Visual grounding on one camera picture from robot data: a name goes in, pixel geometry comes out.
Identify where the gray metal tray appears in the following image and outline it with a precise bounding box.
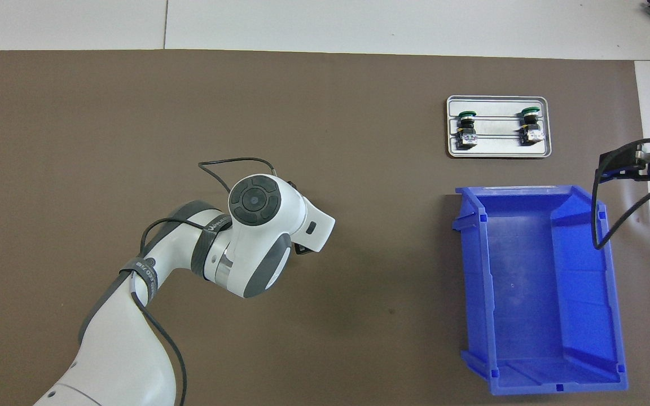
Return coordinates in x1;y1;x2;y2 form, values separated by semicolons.
446;95;552;159

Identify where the brown table mat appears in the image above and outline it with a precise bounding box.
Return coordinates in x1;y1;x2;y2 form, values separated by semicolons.
0;50;650;406

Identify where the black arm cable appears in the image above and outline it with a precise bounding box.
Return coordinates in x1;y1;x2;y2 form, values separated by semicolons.
591;137;650;250
130;157;297;406

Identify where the green push button switch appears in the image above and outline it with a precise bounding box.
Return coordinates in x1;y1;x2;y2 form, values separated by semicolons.
517;106;546;146
454;111;479;149

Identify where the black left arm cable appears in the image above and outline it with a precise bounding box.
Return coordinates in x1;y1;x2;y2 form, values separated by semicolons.
130;157;297;406

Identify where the blue plastic storage bin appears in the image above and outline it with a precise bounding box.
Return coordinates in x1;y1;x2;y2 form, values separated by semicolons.
452;184;629;395

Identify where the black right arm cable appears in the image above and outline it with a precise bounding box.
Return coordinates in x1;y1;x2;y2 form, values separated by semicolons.
591;137;650;250

